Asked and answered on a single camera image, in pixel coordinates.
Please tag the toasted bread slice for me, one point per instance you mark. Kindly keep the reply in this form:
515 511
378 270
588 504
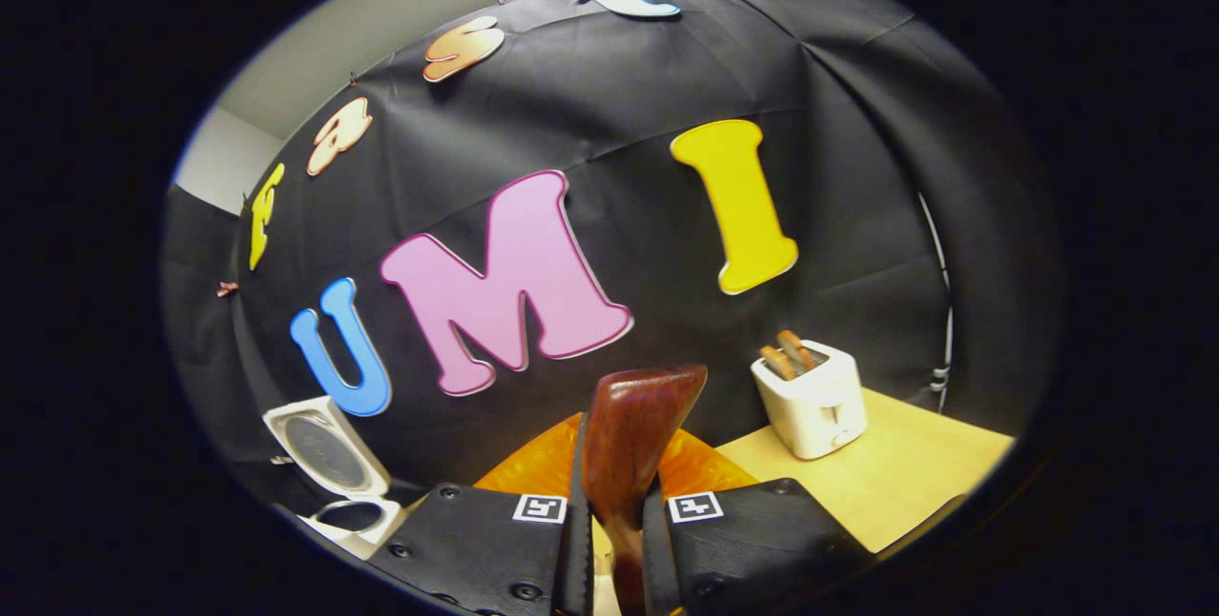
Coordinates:
795 349
777 362

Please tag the white rice cooker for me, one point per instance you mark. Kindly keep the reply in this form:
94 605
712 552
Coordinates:
324 454

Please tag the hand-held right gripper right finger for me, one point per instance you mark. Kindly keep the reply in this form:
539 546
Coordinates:
659 559

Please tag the white toaster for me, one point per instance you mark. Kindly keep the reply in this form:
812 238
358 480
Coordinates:
809 416

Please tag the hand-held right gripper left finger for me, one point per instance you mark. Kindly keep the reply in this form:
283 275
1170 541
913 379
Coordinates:
576 559

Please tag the brown wooden spoon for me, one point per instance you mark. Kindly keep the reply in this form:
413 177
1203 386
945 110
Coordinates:
633 435

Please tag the black backdrop cloth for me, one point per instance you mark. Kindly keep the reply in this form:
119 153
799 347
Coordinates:
838 168

